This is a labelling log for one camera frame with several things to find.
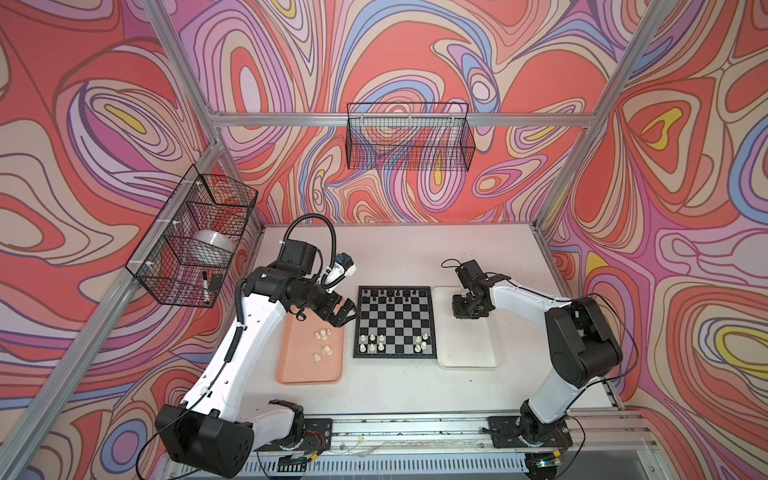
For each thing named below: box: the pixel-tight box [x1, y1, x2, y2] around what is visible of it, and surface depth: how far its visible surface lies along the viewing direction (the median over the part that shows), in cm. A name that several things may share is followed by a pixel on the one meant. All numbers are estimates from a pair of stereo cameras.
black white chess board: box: [353, 286, 438, 359], surface depth 93 cm
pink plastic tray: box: [276, 306, 344, 385], surface depth 88 cm
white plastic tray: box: [432, 286, 503, 370], surface depth 90 cm
